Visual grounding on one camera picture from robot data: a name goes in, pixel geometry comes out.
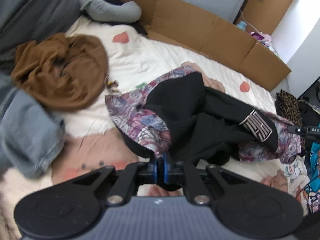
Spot brown cardboard sheet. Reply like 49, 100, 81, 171
122, 0, 291, 91

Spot grey neck pillow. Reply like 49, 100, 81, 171
79, 0, 142, 23

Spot teal printed cloth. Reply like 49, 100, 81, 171
309, 142, 320, 213

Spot brown hooded garment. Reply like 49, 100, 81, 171
10, 33, 108, 112

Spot dark grey blanket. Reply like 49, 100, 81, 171
1, 0, 80, 75

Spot black patterned jacket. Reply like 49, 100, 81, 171
105, 64, 302, 165

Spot leopard print cloth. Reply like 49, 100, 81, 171
275, 89, 302, 127

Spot cream patterned bed sheet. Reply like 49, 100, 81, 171
1, 17, 309, 239

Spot blue denim jeans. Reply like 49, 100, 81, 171
1, 73, 65, 178

